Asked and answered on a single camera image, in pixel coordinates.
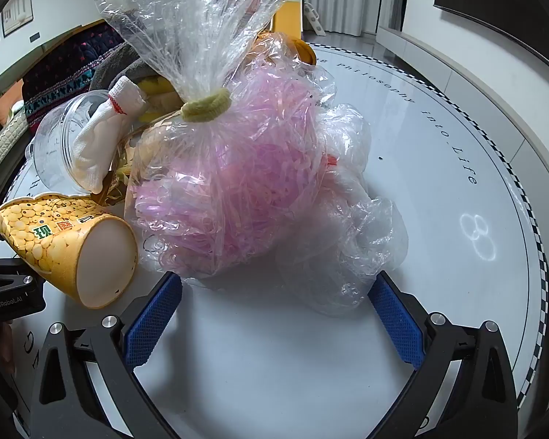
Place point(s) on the white low cabinet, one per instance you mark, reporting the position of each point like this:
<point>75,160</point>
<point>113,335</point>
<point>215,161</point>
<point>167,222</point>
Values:
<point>439,59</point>

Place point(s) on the grey cloth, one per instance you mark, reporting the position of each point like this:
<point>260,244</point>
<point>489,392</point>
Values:
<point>119,61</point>

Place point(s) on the framed pale picture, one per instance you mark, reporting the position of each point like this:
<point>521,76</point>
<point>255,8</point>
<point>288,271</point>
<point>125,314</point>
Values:
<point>17,9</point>

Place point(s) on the white glove with red trim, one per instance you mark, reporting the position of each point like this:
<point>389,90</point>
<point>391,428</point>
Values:
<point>96,146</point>

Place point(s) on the person's left hand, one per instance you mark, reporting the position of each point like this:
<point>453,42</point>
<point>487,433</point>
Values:
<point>7,347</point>

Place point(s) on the corn-printed paper cup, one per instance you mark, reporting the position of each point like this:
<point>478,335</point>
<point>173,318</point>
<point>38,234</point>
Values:
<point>41,233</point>

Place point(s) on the dark patterned blanket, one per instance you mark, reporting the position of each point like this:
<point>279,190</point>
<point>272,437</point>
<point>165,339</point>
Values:
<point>68,68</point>

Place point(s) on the quilted beige sofa cover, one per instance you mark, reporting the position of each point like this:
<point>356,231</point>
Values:
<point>2,146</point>

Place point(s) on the yellow toy slide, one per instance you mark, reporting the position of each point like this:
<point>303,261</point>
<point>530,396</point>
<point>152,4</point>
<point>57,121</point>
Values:
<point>288,20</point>

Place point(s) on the crumpled clear plastic bag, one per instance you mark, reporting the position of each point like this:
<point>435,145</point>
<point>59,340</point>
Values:
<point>357,238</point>

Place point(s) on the orange fruit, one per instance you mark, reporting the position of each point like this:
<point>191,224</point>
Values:
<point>304,52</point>

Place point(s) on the orange cushion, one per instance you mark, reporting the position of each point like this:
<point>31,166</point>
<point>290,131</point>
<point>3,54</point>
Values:
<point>9,100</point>

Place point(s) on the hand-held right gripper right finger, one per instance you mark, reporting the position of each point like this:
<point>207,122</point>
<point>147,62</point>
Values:
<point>395,324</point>

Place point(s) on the clear plastic container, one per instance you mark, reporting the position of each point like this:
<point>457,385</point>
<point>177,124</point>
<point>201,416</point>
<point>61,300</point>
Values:
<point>55,137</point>

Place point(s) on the black television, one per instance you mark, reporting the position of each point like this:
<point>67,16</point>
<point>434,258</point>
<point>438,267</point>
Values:
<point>485,0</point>

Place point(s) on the wall switch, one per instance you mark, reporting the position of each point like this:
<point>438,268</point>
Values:
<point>35,36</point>

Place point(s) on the clear bag of pink shreds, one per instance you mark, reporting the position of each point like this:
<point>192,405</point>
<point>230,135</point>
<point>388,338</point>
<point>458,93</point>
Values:
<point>238,169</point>

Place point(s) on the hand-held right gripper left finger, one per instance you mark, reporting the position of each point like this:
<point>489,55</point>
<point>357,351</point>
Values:
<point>153,320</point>

